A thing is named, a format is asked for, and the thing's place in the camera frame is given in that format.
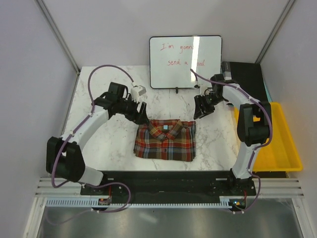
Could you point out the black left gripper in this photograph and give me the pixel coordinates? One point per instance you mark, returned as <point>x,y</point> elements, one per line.
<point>143,119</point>

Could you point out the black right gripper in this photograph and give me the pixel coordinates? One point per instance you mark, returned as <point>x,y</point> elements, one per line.
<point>200,111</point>

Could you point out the plaid long sleeve shirt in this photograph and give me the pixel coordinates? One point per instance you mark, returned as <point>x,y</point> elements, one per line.
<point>171,139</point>

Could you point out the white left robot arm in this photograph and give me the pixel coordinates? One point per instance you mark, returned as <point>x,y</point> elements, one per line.
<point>64,154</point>

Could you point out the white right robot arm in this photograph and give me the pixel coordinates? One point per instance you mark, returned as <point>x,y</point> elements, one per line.
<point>254,126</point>

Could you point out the black flat box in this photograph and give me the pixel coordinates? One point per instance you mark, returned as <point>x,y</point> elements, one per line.
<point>248,75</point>

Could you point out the small whiteboard with stand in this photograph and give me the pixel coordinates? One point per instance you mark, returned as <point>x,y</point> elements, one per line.
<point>174,59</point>

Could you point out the yellow plastic bin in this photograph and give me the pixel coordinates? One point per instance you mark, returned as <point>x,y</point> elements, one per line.
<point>281,154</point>

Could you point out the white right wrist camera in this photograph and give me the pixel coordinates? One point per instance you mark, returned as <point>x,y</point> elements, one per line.
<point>204,90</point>

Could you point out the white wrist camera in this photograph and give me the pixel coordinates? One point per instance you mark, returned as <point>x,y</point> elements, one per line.
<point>136,92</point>
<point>204,90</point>

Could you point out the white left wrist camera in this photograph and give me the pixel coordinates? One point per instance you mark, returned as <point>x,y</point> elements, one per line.
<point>136,92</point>

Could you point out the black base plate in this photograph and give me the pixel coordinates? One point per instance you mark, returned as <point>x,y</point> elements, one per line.
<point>172,187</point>

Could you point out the aluminium extrusion rail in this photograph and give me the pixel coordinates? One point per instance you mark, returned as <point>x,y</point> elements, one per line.
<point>270,188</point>

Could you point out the white slotted cable duct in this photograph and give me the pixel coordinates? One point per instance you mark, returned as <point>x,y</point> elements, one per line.
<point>105,203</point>

